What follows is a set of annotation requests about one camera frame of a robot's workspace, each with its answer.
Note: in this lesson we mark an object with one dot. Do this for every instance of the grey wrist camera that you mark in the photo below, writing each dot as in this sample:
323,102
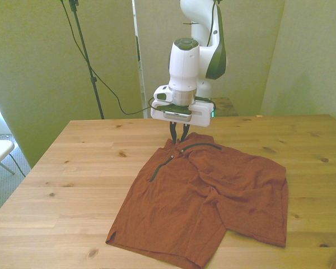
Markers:
176,113

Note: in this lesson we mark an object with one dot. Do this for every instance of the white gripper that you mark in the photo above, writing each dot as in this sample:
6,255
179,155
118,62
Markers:
204,120

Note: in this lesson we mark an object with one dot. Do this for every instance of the white door frame strip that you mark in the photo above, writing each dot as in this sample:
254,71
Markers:
141,70

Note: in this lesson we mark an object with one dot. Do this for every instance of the black thin tripod pole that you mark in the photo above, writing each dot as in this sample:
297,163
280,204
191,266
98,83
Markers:
85,53

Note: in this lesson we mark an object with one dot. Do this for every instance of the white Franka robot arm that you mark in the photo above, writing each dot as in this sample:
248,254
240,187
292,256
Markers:
184,64

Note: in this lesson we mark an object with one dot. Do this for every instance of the rust red shorts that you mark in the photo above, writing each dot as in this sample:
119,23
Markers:
184,201

